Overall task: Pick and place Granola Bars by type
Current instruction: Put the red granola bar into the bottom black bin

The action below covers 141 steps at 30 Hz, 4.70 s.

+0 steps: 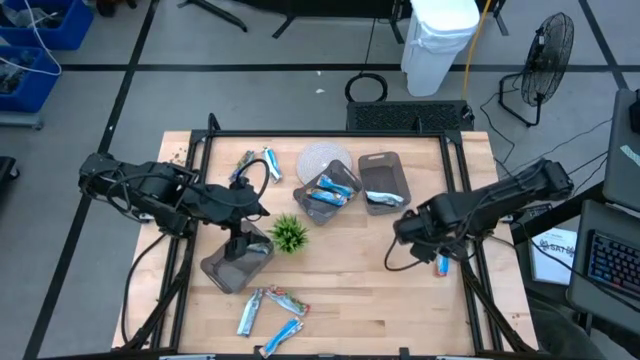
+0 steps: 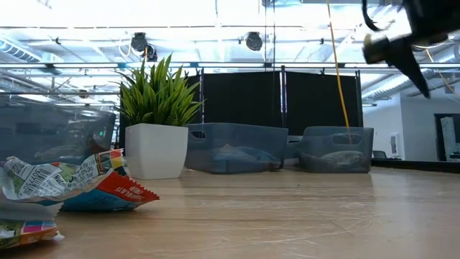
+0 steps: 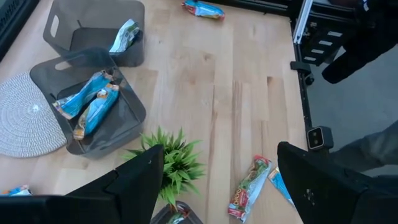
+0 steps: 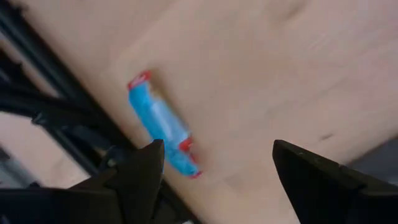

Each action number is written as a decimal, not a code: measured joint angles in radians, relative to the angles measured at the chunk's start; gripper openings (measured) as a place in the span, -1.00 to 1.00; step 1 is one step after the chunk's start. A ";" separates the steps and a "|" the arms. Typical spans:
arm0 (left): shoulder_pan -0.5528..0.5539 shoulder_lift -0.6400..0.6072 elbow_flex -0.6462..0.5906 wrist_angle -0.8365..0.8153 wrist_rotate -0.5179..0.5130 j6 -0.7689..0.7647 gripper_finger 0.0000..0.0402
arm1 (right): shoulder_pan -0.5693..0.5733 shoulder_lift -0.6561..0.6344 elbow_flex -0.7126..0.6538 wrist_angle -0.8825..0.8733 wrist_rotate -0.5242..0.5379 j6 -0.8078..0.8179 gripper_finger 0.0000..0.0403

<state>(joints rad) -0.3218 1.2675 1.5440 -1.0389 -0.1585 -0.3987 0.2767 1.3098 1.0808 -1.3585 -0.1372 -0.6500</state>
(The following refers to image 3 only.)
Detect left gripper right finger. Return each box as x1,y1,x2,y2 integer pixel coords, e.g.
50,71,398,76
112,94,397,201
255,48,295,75
277,141,398,224

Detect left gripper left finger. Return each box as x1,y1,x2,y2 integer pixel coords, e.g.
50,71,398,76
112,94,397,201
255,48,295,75
0,144,165,224

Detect green grey granola bar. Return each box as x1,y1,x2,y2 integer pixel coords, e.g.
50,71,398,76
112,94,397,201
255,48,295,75
166,208,191,224

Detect red green granola bar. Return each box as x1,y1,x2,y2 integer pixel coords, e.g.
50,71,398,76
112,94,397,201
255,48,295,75
227,154,273,223

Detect blue white granola bar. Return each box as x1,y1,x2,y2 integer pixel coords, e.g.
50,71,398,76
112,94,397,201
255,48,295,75
0,185,34,197

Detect white green granola bar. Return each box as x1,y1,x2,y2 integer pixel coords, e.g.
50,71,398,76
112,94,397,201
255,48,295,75
108,18,141,54

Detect blue red granola bar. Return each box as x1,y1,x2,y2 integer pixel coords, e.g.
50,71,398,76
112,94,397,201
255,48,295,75
182,0,226,21

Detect green plant in white pot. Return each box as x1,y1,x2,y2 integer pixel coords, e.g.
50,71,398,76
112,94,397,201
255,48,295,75
123,126,206,212

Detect grey translucent plastic bin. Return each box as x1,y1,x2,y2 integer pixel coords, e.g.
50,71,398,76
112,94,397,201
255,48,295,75
42,0,146,68
150,200,205,224
29,46,147,160

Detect round white woven mat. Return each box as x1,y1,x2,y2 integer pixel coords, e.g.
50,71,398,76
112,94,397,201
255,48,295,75
0,72,68,159

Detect person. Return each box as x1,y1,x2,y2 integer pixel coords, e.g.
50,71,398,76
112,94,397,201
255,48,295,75
322,0,398,187

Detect silver aluminium extrusion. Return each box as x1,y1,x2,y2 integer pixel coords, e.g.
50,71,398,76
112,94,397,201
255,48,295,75
292,0,314,45

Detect small black depth camera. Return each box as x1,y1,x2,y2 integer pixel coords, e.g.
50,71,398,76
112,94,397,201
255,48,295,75
306,126,335,152

